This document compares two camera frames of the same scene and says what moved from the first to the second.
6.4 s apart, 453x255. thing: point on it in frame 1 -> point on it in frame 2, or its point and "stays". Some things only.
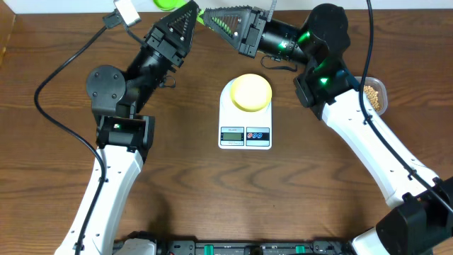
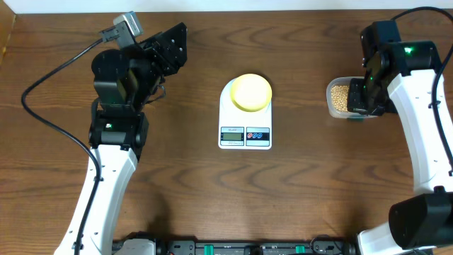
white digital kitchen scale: x=240 y=129 stays
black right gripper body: x=250 y=45 -> x=367 y=98
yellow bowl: x=250 y=92 stays
